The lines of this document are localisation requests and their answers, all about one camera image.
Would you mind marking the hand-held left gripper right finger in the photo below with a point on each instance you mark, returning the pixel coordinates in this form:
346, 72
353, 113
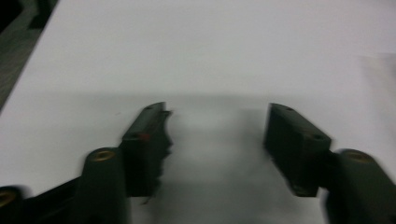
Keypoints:
299, 149

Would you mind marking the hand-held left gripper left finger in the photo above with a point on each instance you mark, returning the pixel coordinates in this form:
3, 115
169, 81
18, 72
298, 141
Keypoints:
143, 155

